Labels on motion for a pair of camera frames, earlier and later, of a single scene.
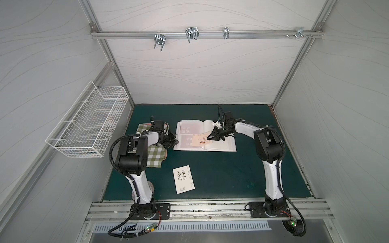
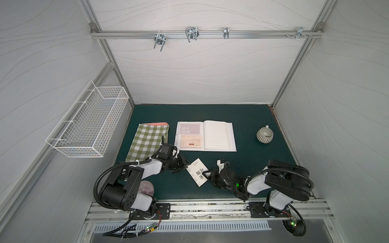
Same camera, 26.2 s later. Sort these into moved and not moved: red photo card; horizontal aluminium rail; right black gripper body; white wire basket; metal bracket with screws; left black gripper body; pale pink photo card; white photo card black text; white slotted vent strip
Moved: left black gripper body; right black gripper body; pale pink photo card; white photo card black text
Not moved: metal bracket with screws; horizontal aluminium rail; white wire basket; red photo card; white slotted vent strip
